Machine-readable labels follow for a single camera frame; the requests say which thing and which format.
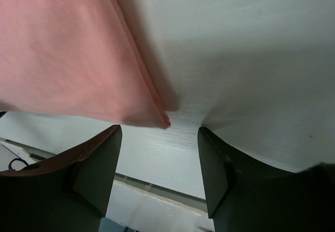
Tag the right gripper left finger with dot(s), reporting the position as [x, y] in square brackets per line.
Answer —
[67, 192]

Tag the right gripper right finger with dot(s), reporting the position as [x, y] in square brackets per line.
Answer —
[245, 194]

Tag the pink t shirt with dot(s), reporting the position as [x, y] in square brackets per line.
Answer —
[77, 58]

